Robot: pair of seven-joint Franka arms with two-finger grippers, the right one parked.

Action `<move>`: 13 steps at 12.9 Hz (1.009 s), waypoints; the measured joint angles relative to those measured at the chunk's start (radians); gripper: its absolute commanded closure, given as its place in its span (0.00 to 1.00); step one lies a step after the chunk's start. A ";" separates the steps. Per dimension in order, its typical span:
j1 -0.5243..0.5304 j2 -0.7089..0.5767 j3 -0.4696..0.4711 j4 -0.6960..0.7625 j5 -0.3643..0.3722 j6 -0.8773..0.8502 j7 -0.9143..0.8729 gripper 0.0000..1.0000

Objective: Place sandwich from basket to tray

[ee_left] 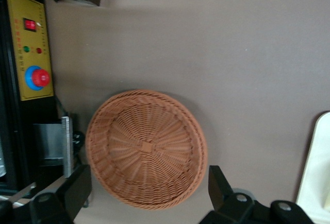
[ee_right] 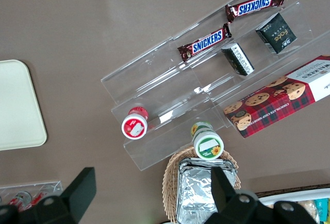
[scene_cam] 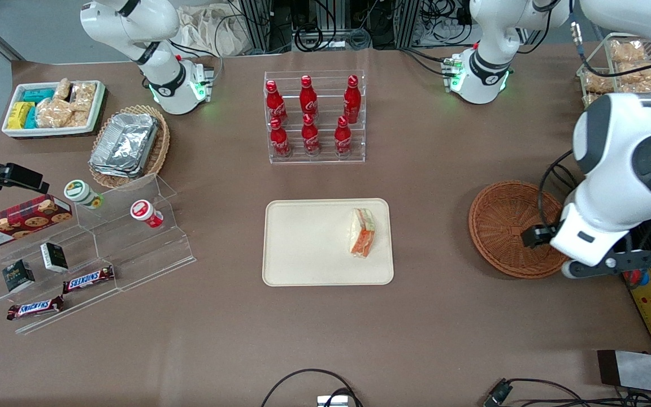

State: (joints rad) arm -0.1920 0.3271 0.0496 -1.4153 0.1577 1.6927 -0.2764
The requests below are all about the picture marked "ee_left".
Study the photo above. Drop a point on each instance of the red emergency stop button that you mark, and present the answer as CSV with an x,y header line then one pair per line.
x,y
38,77

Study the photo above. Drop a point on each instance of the green indicator light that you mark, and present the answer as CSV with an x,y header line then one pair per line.
x,y
26,49

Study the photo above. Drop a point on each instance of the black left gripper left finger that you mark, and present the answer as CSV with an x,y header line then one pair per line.
x,y
74,195

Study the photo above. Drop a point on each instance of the brown round wicker basket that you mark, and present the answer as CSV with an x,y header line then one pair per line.
x,y
147,146

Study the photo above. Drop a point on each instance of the red rocker switch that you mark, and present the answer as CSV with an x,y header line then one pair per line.
x,y
30,25

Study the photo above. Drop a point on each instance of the cream plastic tray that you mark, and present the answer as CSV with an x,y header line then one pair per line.
x,y
317,162

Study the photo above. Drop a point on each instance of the yellow emergency stop box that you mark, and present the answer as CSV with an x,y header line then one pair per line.
x,y
15,121

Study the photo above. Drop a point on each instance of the red indicator light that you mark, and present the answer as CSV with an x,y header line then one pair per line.
x,y
39,51

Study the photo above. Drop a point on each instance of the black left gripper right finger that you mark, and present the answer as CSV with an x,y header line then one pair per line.
x,y
223,197

